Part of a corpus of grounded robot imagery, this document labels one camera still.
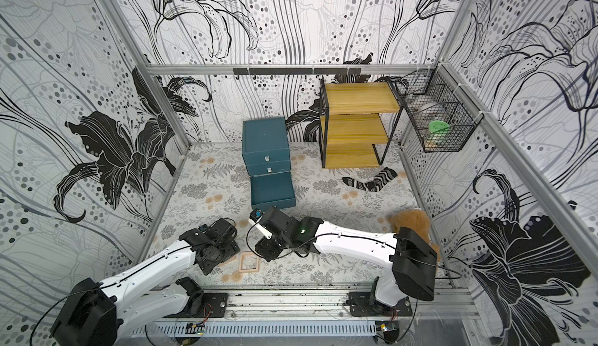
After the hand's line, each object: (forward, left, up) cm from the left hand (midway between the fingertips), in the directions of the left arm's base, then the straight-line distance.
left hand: (230, 260), depth 83 cm
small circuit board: (-20, +7, -2) cm, 22 cm away
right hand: (+3, -14, +12) cm, 19 cm away
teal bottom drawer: (+27, -13, +6) cm, 31 cm away
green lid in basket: (+36, -71, +35) cm, 87 cm away
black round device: (-20, -55, 0) cm, 58 cm away
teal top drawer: (+34, -11, +18) cm, 40 cm away
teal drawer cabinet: (+36, -11, +22) cm, 43 cm away
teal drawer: (+34, -11, +12) cm, 38 cm away
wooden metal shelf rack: (+61, -47, +13) cm, 78 cm away
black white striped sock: (+33, -58, +4) cm, 67 cm away
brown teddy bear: (+11, -65, +14) cm, 68 cm away
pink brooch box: (-3, -7, 0) cm, 8 cm away
